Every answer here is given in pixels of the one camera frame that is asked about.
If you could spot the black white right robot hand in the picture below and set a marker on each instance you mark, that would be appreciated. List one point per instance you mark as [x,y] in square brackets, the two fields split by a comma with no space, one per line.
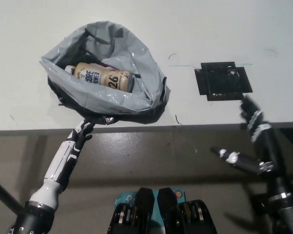
[266,151]

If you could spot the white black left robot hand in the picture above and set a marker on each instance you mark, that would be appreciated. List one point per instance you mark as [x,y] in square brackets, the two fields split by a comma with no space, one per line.
[63,158]

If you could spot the grey plastic bag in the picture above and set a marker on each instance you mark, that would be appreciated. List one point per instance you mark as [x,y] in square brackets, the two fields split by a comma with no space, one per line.
[122,100]

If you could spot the beige protein shake bottle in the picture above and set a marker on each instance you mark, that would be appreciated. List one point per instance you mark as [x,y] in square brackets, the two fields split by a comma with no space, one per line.
[100,76]

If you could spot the black floor tape patch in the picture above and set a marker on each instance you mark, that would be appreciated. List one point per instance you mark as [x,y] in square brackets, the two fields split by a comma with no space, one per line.
[260,202]

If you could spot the black slanted pole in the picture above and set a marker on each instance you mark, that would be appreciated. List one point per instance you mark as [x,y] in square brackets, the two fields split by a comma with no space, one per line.
[5,195]

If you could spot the teal robot body top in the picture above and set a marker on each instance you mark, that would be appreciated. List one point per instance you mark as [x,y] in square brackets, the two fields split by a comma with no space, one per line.
[123,198]

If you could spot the black tape square marker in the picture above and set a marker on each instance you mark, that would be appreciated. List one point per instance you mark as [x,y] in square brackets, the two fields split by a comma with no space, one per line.
[222,80]

